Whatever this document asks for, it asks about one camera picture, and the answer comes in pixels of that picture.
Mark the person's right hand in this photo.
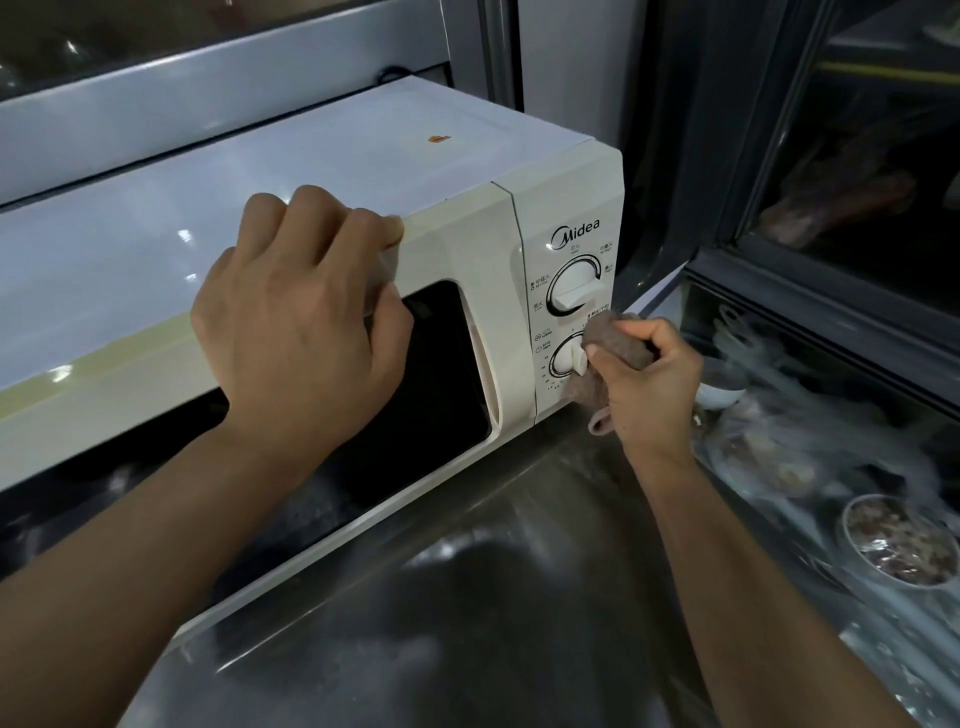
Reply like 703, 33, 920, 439
583, 316, 705, 466

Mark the person's left hand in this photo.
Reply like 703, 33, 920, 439
189, 185, 415, 470

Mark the brown cloth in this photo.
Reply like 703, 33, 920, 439
567, 309, 661, 436

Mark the white microwave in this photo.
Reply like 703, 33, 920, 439
0, 73, 628, 650

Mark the person's left forearm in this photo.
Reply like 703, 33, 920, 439
0, 427, 339, 728

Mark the person's right forearm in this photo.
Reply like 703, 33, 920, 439
622, 442, 924, 728

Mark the white bowl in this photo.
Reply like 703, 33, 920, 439
697, 356, 748, 412

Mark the stainless steel table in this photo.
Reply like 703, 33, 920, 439
119, 404, 721, 728

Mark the metal bowl of minced meat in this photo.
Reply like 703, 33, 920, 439
838, 493, 960, 590

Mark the glass window aluminium frame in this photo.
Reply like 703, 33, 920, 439
0, 0, 519, 208

